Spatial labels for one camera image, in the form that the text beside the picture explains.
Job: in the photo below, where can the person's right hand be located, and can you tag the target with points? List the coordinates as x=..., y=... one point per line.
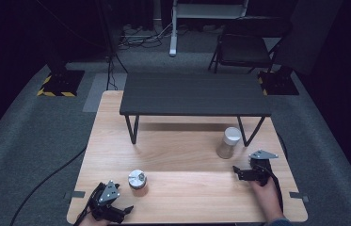
x=265, y=197

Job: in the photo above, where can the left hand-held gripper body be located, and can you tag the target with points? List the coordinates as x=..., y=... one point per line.
x=105, y=197

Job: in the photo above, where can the black folding chair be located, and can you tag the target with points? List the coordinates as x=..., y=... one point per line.
x=242, y=47

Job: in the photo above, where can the white desk frame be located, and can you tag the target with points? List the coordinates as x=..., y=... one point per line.
x=195, y=11

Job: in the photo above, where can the person's left hand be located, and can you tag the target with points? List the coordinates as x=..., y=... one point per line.
x=93, y=222

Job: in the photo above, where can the dark grey panel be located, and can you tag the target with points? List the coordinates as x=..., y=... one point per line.
x=311, y=34

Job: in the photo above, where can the striped black stand base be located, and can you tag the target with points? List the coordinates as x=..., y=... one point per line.
x=60, y=82
x=278, y=82

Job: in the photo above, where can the beige spice jar white lid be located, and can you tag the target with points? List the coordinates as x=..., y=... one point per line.
x=229, y=142

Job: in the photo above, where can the black stand pole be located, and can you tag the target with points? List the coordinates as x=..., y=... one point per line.
x=108, y=40

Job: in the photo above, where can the black shelf riser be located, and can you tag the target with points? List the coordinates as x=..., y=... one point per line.
x=195, y=94

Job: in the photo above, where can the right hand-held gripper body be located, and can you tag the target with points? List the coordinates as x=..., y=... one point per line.
x=262, y=166

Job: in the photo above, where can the orange spice jar silver lid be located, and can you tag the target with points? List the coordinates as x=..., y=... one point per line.
x=138, y=182

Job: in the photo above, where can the grey tape strip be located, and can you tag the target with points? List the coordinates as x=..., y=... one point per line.
x=298, y=196
x=76, y=194

